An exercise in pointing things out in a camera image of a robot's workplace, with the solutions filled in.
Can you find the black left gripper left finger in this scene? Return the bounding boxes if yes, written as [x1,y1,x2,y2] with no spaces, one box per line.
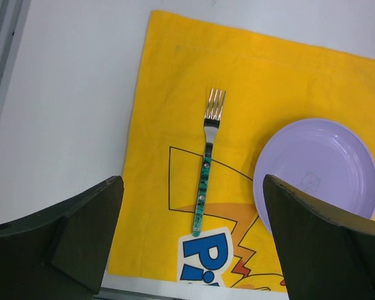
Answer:
[0,176,124,299]

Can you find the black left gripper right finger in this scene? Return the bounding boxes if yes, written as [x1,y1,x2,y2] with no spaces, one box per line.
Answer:
[263,174,375,299]

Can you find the lilac plastic plate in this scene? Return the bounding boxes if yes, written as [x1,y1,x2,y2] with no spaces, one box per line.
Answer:
[253,118,375,231]

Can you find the green handled fork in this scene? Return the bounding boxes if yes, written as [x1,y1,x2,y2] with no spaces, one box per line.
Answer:
[192,88,226,238]

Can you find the yellow cartoon print placemat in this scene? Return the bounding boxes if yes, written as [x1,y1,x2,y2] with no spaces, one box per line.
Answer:
[109,11,375,292]

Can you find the aluminium frame rail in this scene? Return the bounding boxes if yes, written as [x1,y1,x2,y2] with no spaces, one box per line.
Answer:
[0,0,31,126]

